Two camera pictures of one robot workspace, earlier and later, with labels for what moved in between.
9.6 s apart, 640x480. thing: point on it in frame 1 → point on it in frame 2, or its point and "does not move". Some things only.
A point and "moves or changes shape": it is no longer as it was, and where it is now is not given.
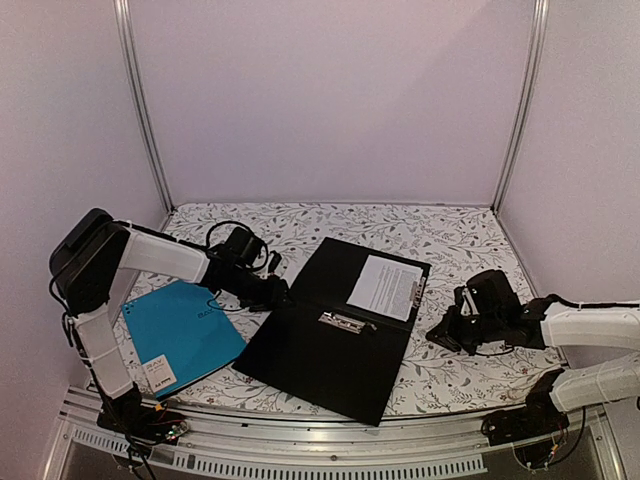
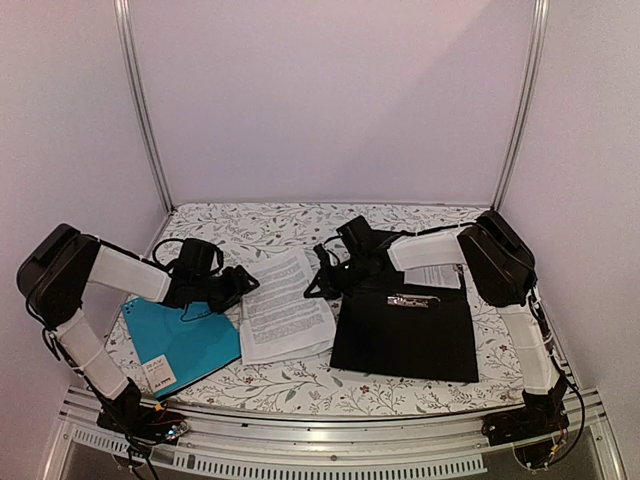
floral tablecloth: [454, 240] does not move
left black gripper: [272, 299] → [237, 285]
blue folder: [180, 333] does not move
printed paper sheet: [385, 286] moves or changes shape
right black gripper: [445, 332] → [327, 289]
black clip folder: [331, 351] → [387, 326]
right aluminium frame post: [539, 32] does not move
